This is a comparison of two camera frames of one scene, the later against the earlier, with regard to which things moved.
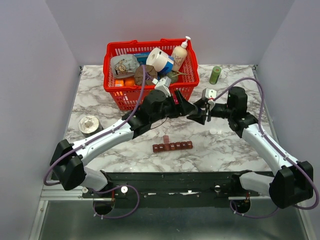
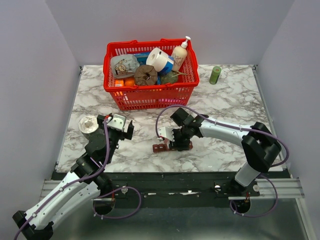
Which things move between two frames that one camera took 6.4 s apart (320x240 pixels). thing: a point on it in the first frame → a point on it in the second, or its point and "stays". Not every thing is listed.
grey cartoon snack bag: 124,66 stays
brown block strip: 167,146 stays
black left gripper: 183,108 → 128,135
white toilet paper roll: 157,58 stays
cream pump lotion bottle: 179,56 stays
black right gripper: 200,117 → 177,145
